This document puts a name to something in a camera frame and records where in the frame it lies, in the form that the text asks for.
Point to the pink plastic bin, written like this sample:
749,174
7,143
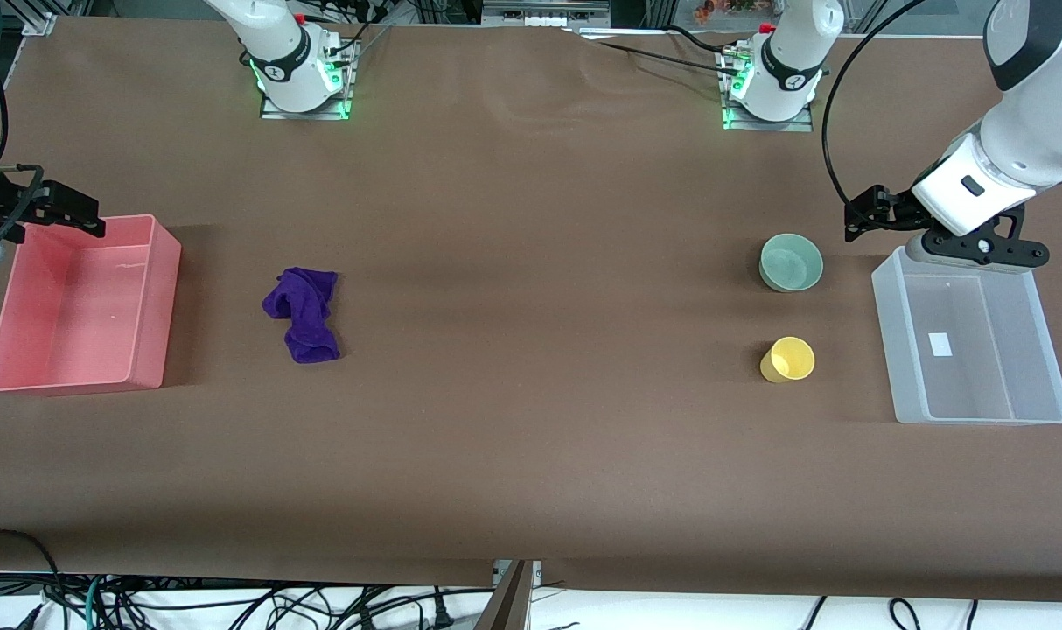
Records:
67,306

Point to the clear plastic bin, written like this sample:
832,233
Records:
968,385

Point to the large table cover sheet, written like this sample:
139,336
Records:
531,306

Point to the purple cloth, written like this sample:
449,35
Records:
308,315

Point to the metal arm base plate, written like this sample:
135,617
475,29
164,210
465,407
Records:
793,126
308,115

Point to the aluminium corner bracket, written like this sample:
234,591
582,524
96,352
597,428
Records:
41,24

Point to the green bowl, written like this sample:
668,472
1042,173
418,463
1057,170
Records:
791,262

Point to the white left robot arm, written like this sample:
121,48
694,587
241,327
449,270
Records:
1034,114

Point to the silver power strip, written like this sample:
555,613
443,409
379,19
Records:
544,12

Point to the white label sticker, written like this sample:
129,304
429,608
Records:
939,345

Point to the colourful small objects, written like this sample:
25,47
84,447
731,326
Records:
728,9

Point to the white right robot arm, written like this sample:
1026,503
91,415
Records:
282,52

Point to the yellow cup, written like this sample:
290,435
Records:
789,360

